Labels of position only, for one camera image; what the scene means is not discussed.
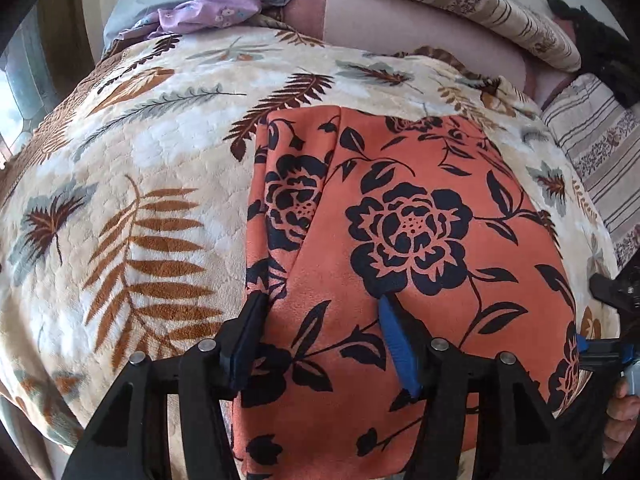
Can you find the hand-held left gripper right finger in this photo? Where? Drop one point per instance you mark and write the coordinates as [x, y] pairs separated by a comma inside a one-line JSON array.
[[397, 345]]

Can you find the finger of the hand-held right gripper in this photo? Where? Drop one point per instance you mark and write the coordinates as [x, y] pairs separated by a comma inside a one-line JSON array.
[[612, 290], [605, 349]]

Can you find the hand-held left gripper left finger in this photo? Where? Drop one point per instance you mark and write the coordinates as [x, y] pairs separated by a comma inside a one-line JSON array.
[[250, 340]]

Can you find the orange floral garment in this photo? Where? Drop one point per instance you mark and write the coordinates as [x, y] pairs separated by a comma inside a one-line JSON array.
[[425, 220]]

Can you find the person's right hand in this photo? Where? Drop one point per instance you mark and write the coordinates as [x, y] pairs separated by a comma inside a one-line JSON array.
[[625, 425]]

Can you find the striped floral cushion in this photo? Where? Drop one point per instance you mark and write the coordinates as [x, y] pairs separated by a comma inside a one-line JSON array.
[[595, 145]]

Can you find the cream leaf-print blanket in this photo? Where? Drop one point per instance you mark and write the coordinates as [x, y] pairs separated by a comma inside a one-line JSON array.
[[150, 160]]

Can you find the dark cloth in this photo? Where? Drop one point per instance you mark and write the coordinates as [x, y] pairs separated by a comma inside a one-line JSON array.
[[600, 45]]

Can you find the mauve pillow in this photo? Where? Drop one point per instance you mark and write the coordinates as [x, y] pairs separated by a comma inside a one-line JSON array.
[[400, 30]]

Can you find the striped floral bolster pillow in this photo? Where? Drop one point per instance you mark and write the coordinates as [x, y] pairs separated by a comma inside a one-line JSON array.
[[475, 0]]

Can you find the purple floral cloth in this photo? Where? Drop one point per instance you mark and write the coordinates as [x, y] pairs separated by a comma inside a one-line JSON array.
[[210, 10]]

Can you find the patterned glass window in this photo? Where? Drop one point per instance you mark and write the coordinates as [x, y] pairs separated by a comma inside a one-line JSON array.
[[22, 75]]

